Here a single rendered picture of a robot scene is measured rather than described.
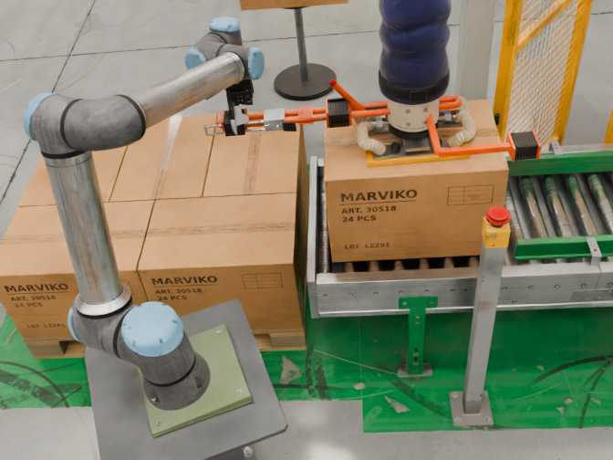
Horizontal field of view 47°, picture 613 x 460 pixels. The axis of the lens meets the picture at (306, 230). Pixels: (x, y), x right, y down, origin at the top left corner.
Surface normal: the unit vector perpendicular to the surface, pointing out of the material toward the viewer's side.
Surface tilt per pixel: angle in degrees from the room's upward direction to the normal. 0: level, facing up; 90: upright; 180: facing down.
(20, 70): 0
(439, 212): 90
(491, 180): 90
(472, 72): 90
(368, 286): 90
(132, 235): 0
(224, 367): 4
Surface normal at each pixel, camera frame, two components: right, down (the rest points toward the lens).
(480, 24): -0.02, 0.70
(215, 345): -0.15, -0.72
